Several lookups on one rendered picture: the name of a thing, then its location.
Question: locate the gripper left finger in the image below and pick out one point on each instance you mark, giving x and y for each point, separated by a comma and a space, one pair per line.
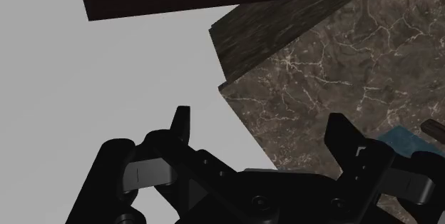
114, 167

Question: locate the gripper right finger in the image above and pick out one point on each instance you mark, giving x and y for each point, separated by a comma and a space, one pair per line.
361, 160

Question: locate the blue flat object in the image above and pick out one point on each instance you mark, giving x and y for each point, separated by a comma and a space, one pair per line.
400, 140

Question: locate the brown rounded object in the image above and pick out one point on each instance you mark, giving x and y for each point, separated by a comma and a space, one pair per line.
434, 130

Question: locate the dark wood counter cabinet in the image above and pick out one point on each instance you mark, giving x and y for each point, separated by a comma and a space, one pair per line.
264, 32

